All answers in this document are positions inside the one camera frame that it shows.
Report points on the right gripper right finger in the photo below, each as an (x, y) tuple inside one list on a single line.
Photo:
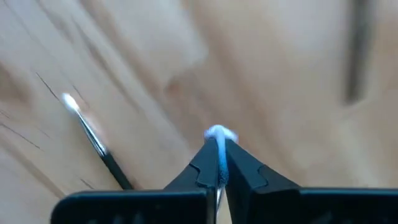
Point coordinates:
[(280, 205)]

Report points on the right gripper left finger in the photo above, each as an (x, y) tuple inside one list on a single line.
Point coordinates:
[(186, 205)]

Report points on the large pink powder brush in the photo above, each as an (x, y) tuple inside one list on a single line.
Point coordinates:
[(221, 155)]

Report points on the thin makeup brush silver ferrule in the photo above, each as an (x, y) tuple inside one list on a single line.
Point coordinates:
[(93, 140)]

